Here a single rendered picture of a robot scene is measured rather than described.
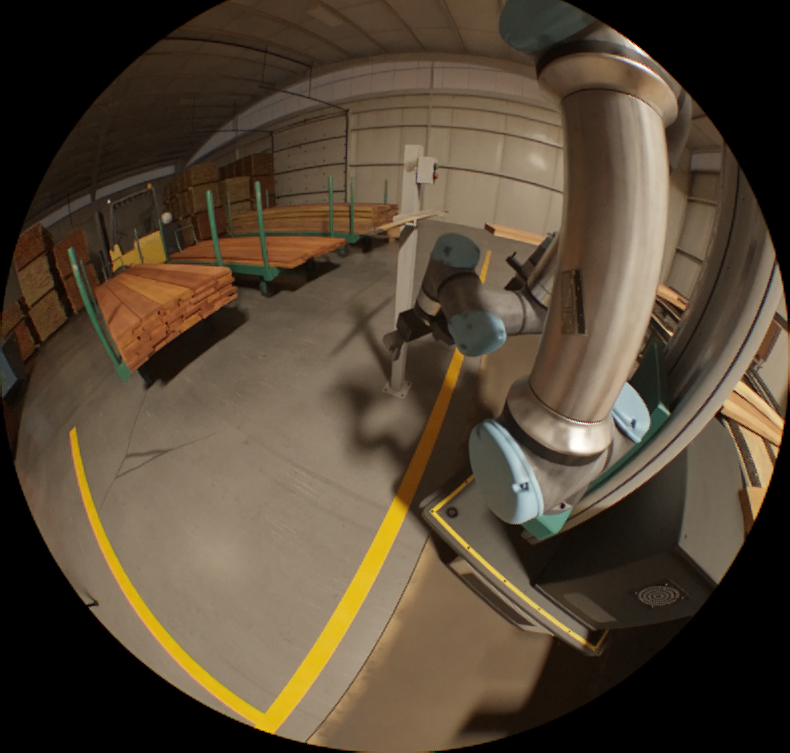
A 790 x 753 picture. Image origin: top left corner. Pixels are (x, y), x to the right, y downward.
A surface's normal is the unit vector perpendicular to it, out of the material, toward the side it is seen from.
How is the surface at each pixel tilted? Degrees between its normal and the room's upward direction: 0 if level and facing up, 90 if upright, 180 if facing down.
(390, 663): 0
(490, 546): 0
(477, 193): 87
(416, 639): 0
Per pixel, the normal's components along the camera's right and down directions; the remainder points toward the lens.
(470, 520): 0.05, -0.77
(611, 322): -0.56, 0.40
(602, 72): -0.55, 0.83
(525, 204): -0.34, 0.55
